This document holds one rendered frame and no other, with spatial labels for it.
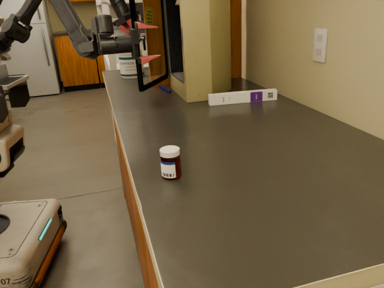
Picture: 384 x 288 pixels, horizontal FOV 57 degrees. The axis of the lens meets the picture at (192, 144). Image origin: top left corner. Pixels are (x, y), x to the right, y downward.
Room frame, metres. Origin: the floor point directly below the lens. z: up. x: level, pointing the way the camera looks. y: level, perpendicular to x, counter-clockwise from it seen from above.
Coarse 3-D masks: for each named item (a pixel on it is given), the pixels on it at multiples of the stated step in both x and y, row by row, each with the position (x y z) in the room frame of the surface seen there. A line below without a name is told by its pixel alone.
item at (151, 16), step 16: (144, 0) 1.54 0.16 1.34; (160, 0) 1.70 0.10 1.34; (144, 16) 1.53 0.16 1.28; (160, 16) 1.68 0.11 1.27; (144, 32) 1.52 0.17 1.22; (160, 32) 1.67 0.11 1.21; (160, 48) 1.66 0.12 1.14; (144, 64) 1.49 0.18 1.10; (160, 64) 1.64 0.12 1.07; (144, 80) 1.48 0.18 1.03
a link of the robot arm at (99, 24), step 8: (96, 16) 1.28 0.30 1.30; (104, 16) 1.27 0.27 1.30; (96, 24) 1.28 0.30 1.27; (104, 24) 1.26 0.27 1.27; (112, 24) 1.29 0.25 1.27; (96, 32) 1.27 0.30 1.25; (104, 32) 1.26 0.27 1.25; (112, 32) 1.27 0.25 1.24; (96, 40) 1.28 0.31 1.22; (80, 48) 1.24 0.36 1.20; (88, 48) 1.24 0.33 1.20; (96, 48) 1.26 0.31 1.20
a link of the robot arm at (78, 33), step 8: (56, 0) 1.32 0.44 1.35; (64, 0) 1.32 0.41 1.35; (56, 8) 1.32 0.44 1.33; (64, 8) 1.31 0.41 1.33; (72, 8) 1.32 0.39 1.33; (64, 16) 1.30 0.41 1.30; (72, 16) 1.30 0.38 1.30; (64, 24) 1.29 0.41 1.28; (72, 24) 1.29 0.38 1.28; (80, 24) 1.29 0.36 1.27; (72, 32) 1.27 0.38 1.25; (80, 32) 1.27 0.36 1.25; (88, 32) 1.31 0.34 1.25; (72, 40) 1.26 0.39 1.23; (80, 40) 1.26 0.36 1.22; (88, 40) 1.25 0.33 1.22; (88, 56) 1.25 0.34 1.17; (96, 56) 1.29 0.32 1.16
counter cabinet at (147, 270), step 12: (120, 144) 1.82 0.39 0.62; (120, 156) 2.05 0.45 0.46; (132, 192) 1.31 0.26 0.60; (132, 204) 1.43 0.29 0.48; (132, 216) 1.57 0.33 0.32; (132, 228) 1.75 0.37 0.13; (144, 240) 1.00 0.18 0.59; (144, 252) 1.06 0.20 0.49; (144, 264) 1.14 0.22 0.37; (144, 276) 1.24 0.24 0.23
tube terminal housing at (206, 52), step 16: (192, 0) 1.44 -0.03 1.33; (208, 0) 1.45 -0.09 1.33; (224, 0) 1.57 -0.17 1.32; (192, 16) 1.44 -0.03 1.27; (208, 16) 1.45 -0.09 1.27; (224, 16) 1.57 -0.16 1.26; (192, 32) 1.44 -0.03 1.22; (208, 32) 1.45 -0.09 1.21; (224, 32) 1.57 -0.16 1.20; (192, 48) 1.44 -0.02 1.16; (208, 48) 1.45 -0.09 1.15; (224, 48) 1.57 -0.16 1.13; (192, 64) 1.43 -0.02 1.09; (208, 64) 1.45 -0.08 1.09; (224, 64) 1.56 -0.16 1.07; (176, 80) 1.60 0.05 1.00; (192, 80) 1.43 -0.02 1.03; (208, 80) 1.45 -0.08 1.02; (224, 80) 1.56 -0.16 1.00; (192, 96) 1.43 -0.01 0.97
